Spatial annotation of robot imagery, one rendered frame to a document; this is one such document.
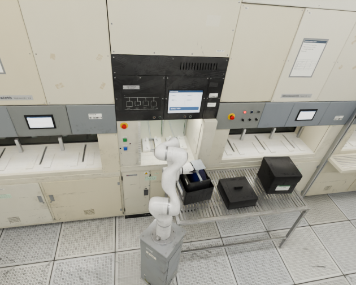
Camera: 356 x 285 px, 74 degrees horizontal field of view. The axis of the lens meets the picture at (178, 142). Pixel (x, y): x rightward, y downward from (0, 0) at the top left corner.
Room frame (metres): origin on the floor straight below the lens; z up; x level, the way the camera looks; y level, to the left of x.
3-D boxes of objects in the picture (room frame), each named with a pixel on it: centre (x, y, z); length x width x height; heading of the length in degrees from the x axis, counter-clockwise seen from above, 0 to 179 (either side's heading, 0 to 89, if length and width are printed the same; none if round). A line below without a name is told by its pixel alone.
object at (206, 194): (1.52, -0.19, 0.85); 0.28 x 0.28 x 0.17; 23
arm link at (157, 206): (1.04, 0.07, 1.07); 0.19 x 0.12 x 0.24; 89
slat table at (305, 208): (1.60, -0.62, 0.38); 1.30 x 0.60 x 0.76; 105
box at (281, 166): (1.75, -1.04, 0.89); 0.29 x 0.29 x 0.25; 10
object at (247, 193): (1.53, -0.62, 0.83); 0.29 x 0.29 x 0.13; 17
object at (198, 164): (1.52, -0.19, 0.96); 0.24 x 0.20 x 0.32; 23
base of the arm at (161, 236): (1.04, 0.03, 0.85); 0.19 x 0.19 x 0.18
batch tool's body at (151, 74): (2.14, 0.22, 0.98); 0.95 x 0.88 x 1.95; 15
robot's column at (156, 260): (1.04, 0.03, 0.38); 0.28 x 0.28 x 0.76; 60
